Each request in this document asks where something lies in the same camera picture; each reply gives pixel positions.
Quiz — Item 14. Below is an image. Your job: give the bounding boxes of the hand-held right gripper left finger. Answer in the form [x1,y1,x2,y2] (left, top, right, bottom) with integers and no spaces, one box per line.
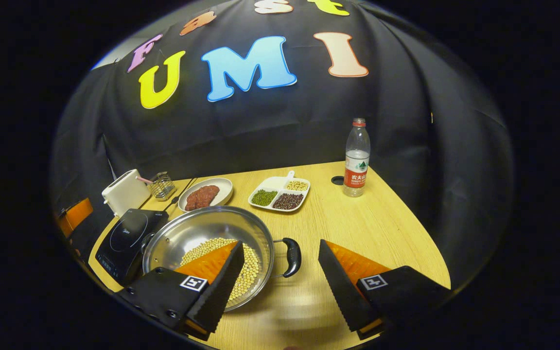
[117,241,245,341]

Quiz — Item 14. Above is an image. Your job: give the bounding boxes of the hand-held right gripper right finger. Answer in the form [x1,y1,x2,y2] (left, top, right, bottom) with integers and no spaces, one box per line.
[318,239,452,340]

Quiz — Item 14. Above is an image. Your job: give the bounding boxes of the black induction cooktop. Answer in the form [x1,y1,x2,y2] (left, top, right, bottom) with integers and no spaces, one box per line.
[95,209,170,287]

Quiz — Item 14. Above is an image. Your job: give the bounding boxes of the steel pot with black handles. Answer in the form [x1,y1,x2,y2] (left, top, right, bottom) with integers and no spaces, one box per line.
[141,206,302,313]

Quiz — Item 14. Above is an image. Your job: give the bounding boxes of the pile of soybeans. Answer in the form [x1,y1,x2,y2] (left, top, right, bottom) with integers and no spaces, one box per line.
[180,237,260,302]

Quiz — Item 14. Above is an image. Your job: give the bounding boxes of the white toaster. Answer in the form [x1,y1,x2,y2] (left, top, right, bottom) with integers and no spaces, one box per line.
[102,169,152,218]

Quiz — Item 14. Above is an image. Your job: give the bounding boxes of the red meat slices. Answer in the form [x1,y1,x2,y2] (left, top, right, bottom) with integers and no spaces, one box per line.
[185,185,221,211]

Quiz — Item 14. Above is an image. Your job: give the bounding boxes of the white oval plate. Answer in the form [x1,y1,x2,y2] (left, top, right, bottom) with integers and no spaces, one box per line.
[178,177,234,213]

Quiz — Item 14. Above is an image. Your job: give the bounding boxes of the white divided dish with beans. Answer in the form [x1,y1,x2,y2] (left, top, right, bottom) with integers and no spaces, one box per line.
[248,170,311,213]

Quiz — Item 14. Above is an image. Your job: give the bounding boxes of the clear water bottle red label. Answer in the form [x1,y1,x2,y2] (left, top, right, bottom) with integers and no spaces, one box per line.
[343,118,371,198]

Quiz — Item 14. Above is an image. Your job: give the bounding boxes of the black backdrop cloth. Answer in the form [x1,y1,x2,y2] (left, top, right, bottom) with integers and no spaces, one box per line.
[49,0,514,292]

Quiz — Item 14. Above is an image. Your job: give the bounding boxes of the metal wire holder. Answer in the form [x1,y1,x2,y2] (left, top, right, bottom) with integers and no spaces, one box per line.
[150,171,176,201]

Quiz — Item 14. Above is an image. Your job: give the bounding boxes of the black power cable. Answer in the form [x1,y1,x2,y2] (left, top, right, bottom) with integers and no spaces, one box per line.
[163,178,198,210]

